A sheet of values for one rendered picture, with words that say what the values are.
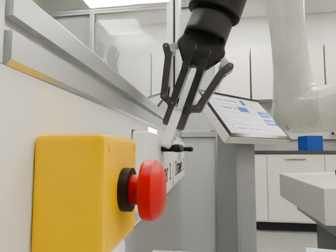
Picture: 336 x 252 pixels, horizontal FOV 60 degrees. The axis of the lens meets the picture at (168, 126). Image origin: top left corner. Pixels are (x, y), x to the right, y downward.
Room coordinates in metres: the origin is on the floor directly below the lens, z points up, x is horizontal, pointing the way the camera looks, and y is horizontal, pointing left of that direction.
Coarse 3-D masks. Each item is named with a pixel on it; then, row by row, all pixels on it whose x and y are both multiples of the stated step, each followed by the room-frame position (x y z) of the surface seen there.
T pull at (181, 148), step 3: (174, 144) 0.49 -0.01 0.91; (177, 144) 0.49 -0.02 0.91; (180, 144) 0.51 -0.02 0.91; (162, 147) 0.52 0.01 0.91; (171, 147) 0.51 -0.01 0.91; (174, 147) 0.49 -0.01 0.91; (177, 147) 0.49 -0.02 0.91; (180, 147) 0.50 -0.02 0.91; (183, 147) 0.56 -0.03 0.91; (162, 150) 0.52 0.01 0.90; (165, 150) 0.52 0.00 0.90; (168, 150) 0.51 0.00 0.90; (171, 150) 0.51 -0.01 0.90; (174, 150) 0.49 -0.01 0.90; (177, 150) 0.49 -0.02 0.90; (180, 150) 0.50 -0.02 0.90
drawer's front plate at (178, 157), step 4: (176, 140) 0.76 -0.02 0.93; (172, 144) 0.70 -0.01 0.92; (172, 152) 0.70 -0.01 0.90; (176, 152) 0.76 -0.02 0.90; (180, 152) 0.87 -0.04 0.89; (172, 156) 0.70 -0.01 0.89; (176, 156) 0.76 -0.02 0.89; (180, 156) 0.86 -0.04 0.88; (172, 160) 0.70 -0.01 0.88; (176, 160) 0.76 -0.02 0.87; (180, 160) 0.86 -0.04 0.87; (172, 164) 0.70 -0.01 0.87; (180, 164) 0.86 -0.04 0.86; (172, 168) 0.70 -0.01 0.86; (180, 168) 0.86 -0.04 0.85; (172, 172) 0.70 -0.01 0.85; (180, 172) 0.86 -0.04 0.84; (172, 176) 0.70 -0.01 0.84; (176, 176) 0.76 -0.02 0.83; (180, 176) 0.86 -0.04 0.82; (172, 180) 0.70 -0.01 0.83; (176, 180) 0.76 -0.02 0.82; (172, 184) 0.70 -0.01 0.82
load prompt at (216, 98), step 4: (212, 96) 1.41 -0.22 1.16; (216, 96) 1.43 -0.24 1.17; (220, 96) 1.46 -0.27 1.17; (216, 100) 1.40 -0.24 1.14; (220, 100) 1.42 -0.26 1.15; (224, 100) 1.45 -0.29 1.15; (228, 100) 1.48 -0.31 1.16; (232, 100) 1.50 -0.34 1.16; (236, 100) 1.53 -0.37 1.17; (240, 100) 1.56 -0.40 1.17; (236, 104) 1.49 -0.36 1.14; (240, 104) 1.52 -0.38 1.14; (244, 104) 1.55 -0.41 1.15; (248, 104) 1.58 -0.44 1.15
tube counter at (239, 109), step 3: (231, 105) 1.45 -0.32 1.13; (234, 108) 1.45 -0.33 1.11; (237, 108) 1.47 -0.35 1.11; (240, 108) 1.49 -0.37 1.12; (243, 108) 1.51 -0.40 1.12; (246, 108) 1.53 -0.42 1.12; (249, 108) 1.55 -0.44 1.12; (240, 111) 1.46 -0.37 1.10; (243, 111) 1.48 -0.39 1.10; (246, 111) 1.50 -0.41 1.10; (249, 111) 1.52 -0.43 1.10; (252, 111) 1.54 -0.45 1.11
